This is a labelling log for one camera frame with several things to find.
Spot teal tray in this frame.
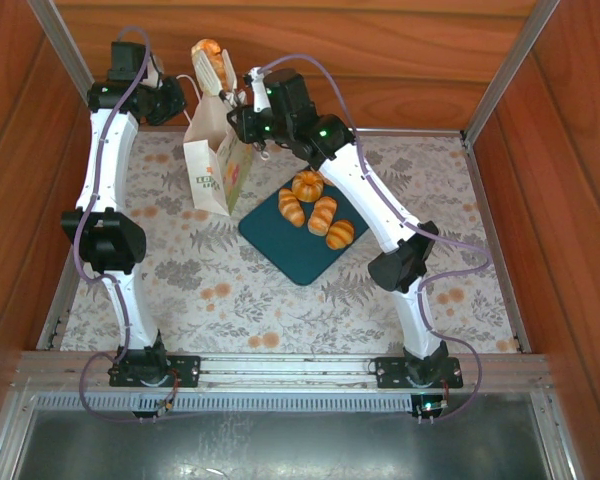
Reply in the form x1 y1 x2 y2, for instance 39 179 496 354
237 164 371 287

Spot pumpkin-shaped striped fake bread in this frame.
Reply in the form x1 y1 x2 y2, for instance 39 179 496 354
291 169 325 204

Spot aluminium frame post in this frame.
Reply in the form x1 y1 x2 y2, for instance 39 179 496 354
462 0 561 146
28 0 95 90

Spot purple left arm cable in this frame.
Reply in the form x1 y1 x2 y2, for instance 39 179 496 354
72 25 181 425

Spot long striped fake bread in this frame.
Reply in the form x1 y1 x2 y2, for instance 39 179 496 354
307 195 339 237
277 187 306 229

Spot floral printed tablecloth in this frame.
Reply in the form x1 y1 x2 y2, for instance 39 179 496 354
59 130 524 354

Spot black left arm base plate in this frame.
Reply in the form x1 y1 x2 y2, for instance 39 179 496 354
108 349 201 389

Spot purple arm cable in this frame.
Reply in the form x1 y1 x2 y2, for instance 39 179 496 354
72 25 181 425
257 53 494 424

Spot white paper bag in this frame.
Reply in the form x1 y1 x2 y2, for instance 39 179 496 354
176 74 255 217

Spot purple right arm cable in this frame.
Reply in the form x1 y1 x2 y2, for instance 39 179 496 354
257 53 494 424

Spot grey slotted cable duct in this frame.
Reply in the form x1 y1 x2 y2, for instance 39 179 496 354
34 392 416 414

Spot grey metal sheet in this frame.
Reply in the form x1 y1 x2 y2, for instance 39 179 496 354
9 394 566 480

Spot orange glazed fake bread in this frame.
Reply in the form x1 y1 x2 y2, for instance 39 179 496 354
190 38 230 89

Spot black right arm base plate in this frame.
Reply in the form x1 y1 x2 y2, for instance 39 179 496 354
374 355 465 390

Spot aluminium mounting rail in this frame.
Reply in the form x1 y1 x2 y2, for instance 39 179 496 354
12 351 554 396

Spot croissant-shaped striped fake bread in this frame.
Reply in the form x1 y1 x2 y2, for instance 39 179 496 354
325 218 356 251

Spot white slotted tongs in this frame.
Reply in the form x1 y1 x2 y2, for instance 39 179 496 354
191 47 249 109

